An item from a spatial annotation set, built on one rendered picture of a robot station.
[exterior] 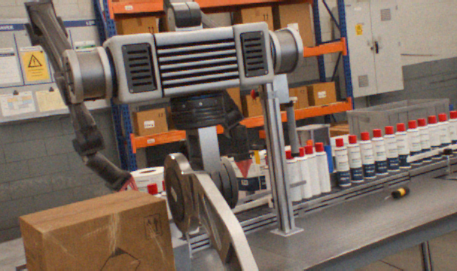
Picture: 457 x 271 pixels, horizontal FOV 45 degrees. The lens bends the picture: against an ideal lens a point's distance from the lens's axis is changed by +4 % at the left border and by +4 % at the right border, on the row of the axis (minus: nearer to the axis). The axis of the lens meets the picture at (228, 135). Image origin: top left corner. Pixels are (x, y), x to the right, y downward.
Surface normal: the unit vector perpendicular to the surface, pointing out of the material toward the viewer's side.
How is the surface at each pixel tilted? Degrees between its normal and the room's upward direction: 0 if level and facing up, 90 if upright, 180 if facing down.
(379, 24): 90
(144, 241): 90
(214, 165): 90
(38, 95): 90
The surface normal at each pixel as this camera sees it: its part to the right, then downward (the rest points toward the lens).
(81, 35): 0.38, 0.05
